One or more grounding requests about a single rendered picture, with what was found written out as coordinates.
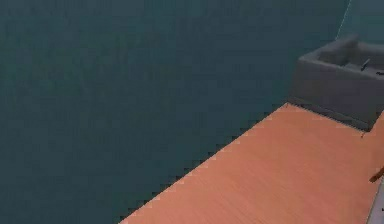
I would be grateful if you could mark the pale grey furniture edge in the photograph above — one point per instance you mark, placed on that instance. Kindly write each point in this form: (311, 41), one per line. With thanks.
(377, 206)

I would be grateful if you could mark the brown wooden furniture leg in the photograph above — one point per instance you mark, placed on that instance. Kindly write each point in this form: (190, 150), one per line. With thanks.
(377, 176)

